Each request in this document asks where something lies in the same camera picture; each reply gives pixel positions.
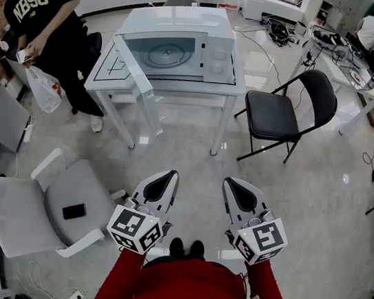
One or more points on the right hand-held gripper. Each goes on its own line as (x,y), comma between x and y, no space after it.
(260,241)

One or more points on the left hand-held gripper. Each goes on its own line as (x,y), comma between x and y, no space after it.
(133,228)

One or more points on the white machine door panel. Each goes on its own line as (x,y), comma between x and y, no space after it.
(149,108)

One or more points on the white microwave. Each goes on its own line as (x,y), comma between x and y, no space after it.
(178,22)

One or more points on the person's left forearm red sleeve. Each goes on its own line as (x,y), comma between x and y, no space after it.
(118,285)

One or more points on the person's left black shoe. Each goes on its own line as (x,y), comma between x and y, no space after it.
(176,247)

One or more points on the person's black shoe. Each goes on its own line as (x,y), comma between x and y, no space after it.
(176,247)
(197,250)

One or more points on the person's right black shoe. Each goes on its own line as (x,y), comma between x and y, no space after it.
(197,250)

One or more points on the black smartphone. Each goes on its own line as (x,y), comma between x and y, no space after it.
(74,211)

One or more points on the black folding chair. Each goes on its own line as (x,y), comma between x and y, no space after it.
(272,114)

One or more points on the white square table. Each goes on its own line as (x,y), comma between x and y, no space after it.
(216,90)

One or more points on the person's red top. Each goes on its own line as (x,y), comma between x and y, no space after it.
(186,295)

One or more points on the white armchair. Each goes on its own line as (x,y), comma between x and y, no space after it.
(24,211)

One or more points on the white power adapter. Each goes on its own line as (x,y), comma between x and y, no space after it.
(28,130)

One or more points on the white plastic bag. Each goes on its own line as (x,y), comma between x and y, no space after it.
(44,91)

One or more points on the long white work table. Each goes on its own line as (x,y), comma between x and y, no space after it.
(337,75)

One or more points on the black office chair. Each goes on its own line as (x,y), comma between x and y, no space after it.
(93,42)

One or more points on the white water dispenser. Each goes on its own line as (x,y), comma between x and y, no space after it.
(254,0)

